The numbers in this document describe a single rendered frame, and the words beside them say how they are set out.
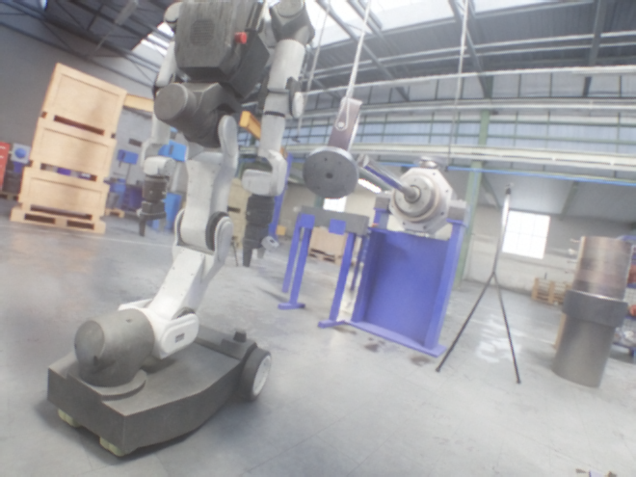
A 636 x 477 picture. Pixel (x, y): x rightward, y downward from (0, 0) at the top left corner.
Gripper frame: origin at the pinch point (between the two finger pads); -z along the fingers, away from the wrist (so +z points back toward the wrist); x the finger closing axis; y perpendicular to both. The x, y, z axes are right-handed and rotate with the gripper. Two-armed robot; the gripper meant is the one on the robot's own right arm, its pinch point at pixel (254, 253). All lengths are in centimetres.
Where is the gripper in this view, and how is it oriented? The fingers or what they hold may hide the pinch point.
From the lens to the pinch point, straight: 101.7
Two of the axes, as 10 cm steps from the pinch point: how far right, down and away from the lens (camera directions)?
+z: 1.6, -9.7, -1.9
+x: 2.6, -1.4, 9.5
